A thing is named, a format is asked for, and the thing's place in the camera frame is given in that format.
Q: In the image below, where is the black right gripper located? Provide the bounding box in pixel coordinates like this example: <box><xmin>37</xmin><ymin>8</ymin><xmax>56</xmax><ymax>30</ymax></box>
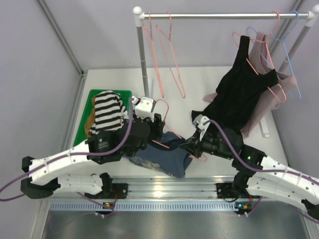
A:
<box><xmin>179</xmin><ymin>127</ymin><xmax>234</xmax><ymax>160</ymax></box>

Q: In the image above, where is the blue tank top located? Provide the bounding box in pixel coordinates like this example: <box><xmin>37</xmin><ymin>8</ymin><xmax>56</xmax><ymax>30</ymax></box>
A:
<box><xmin>124</xmin><ymin>131</ymin><xmax>192</xmax><ymax>178</ymax></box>

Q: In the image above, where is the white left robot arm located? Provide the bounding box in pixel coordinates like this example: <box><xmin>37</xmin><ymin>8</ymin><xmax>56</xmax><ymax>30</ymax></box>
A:
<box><xmin>20</xmin><ymin>114</ymin><xmax>165</xmax><ymax>199</ymax></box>

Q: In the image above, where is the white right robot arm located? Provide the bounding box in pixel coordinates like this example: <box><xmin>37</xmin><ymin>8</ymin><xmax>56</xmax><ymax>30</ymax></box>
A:
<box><xmin>179</xmin><ymin>128</ymin><xmax>319</xmax><ymax>220</ymax></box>

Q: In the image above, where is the black tank top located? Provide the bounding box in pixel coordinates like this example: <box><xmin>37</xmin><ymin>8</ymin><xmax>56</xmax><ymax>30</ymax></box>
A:
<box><xmin>191</xmin><ymin>35</ymin><xmax>278</xmax><ymax>133</ymax></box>

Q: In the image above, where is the pink hanger holding black top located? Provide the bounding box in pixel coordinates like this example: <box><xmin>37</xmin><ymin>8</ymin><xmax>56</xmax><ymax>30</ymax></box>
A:
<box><xmin>232</xmin><ymin>10</ymin><xmax>287</xmax><ymax>103</ymax></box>

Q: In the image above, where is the mauve pink tank top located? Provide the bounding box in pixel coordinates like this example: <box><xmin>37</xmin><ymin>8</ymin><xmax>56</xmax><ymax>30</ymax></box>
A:
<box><xmin>202</xmin><ymin>32</ymin><xmax>297</xmax><ymax>137</ymax></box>

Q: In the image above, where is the blue hanger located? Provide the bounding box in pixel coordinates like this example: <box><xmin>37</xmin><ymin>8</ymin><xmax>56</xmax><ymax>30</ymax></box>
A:
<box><xmin>246</xmin><ymin>10</ymin><xmax>302</xmax><ymax>101</ymax></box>

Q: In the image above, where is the striped black white shirt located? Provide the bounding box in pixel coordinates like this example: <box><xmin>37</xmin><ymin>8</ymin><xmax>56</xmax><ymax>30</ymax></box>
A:
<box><xmin>95</xmin><ymin>90</ymin><xmax>129</xmax><ymax>134</ymax></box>

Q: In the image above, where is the green plastic bin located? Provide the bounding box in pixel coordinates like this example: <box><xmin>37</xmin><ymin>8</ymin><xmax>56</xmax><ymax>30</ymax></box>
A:
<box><xmin>73</xmin><ymin>89</ymin><xmax>132</xmax><ymax>146</ymax></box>

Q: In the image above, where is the brown garment in bin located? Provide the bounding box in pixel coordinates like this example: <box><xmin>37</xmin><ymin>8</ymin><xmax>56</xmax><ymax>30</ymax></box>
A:
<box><xmin>84</xmin><ymin>95</ymin><xmax>97</xmax><ymax>138</ymax></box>

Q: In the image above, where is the silver clothes rack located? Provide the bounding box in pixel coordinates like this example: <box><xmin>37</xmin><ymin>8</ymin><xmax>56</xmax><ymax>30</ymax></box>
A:
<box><xmin>133</xmin><ymin>6</ymin><xmax>319</xmax><ymax>138</ymax></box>

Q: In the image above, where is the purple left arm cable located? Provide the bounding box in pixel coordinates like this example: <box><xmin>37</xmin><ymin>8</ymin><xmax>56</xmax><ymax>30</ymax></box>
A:
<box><xmin>0</xmin><ymin>98</ymin><xmax>134</xmax><ymax>217</ymax></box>

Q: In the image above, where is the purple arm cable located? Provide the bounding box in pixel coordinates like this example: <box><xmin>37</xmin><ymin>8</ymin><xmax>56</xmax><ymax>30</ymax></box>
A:
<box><xmin>0</xmin><ymin>98</ymin><xmax>134</xmax><ymax>217</ymax></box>
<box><xmin>203</xmin><ymin>119</ymin><xmax>319</xmax><ymax>186</ymax></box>

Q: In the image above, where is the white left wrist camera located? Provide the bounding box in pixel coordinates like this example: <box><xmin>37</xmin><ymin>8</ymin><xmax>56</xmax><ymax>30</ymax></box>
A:
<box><xmin>132</xmin><ymin>96</ymin><xmax>156</xmax><ymax>121</ymax></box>

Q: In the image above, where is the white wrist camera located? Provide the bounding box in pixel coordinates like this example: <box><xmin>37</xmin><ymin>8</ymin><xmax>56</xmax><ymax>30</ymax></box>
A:
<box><xmin>192</xmin><ymin>115</ymin><xmax>210</xmax><ymax>135</ymax></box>
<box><xmin>132</xmin><ymin>96</ymin><xmax>156</xmax><ymax>121</ymax></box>

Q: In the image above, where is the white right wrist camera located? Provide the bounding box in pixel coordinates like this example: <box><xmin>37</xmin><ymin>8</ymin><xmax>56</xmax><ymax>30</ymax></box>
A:
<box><xmin>192</xmin><ymin>115</ymin><xmax>210</xmax><ymax>135</ymax></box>

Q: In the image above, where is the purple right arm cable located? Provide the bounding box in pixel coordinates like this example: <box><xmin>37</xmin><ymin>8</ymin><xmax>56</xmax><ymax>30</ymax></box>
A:
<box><xmin>203</xmin><ymin>119</ymin><xmax>319</xmax><ymax>186</ymax></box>

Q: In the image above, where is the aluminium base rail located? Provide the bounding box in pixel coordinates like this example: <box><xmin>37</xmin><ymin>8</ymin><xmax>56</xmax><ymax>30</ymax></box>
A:
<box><xmin>39</xmin><ymin>175</ymin><xmax>252</xmax><ymax>200</ymax></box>

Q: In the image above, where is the perforated white cable duct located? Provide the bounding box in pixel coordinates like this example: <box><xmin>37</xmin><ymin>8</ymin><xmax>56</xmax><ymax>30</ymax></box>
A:
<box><xmin>50</xmin><ymin>201</ymin><xmax>251</xmax><ymax>212</ymax></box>

